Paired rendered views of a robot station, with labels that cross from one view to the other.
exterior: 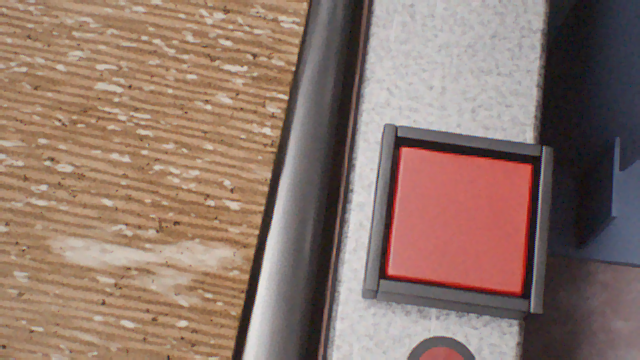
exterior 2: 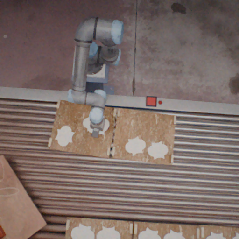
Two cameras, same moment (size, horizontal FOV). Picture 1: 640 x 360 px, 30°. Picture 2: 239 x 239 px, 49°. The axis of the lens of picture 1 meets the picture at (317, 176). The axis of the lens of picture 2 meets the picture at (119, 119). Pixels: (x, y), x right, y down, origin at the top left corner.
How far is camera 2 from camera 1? 1.44 m
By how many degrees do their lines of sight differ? 25
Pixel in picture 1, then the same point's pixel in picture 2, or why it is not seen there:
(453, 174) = (148, 101)
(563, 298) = not seen: hidden behind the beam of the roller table
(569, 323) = not seen: hidden behind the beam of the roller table
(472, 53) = (139, 101)
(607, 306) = not seen: hidden behind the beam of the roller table
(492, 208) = (150, 99)
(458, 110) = (143, 101)
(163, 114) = (147, 118)
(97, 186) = (152, 122)
